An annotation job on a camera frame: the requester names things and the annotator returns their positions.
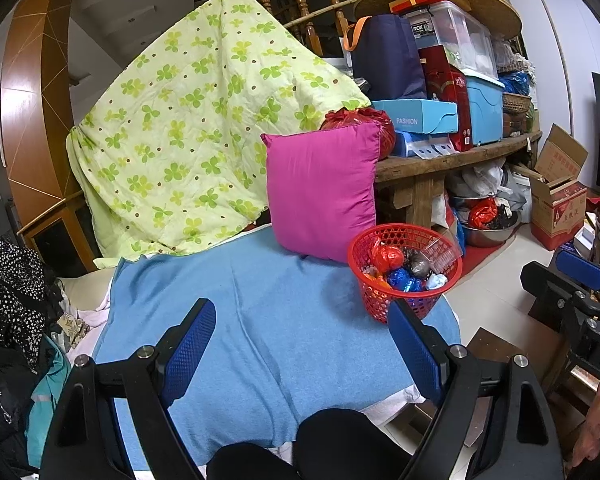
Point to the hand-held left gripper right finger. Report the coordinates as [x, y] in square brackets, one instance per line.
[415, 355]

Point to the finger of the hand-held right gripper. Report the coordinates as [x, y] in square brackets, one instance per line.
[580, 263]
[547, 282]

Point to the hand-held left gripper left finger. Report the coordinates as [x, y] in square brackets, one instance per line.
[190, 350]

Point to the red plastic mesh basket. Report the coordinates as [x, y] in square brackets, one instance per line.
[380, 305]

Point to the black plastic bag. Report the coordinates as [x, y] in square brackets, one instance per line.
[506, 217]
[417, 265]

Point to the orange snack wrapper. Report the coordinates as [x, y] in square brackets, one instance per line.
[370, 273]

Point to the orange-red plastic bag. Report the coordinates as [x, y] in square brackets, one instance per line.
[387, 257]

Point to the brown cardboard box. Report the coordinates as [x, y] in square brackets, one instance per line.
[555, 210]

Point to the light blue blanket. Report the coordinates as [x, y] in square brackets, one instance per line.
[260, 330]

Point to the steel basin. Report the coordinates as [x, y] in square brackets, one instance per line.
[485, 237]

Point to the brown wooden stool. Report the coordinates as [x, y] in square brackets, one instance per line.
[505, 355]

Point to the beige patterned cloth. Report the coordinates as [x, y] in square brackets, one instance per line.
[72, 329]

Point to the white plastic bag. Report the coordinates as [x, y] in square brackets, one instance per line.
[485, 180]

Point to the teal garment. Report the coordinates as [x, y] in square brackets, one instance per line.
[47, 395]

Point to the wicker basket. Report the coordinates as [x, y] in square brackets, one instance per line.
[515, 102]

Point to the wooden base cabinet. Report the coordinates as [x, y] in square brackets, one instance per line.
[55, 240]

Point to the blue storage bin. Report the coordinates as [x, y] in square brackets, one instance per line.
[485, 110]

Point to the blue white printed box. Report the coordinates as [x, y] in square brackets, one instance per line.
[420, 145]

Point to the magenta pillow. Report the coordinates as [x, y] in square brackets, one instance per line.
[320, 190]

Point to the dark blue plastic bag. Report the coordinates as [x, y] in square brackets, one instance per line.
[515, 82]

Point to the black puffer jacket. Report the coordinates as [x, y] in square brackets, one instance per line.
[0, 385]

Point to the black white dotted garment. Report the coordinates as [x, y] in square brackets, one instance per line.
[5, 290]

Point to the light blue flat box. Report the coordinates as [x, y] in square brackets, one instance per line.
[415, 117]

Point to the red gift box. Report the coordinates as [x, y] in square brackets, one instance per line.
[445, 95]

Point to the green clover print quilt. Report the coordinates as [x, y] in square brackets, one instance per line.
[190, 110]

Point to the large red plastic bag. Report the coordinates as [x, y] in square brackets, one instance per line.
[352, 117]

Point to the round wooden tabletop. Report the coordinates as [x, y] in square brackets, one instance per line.
[500, 15]

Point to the clear storage box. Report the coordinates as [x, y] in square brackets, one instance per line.
[455, 30]

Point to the navy tote bag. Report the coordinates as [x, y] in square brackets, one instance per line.
[385, 60]

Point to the curved wooden pillar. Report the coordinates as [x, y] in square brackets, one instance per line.
[35, 85]

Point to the red flat box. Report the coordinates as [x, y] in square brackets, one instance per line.
[415, 2]

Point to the bamboo pole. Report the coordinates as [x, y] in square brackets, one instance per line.
[320, 11]

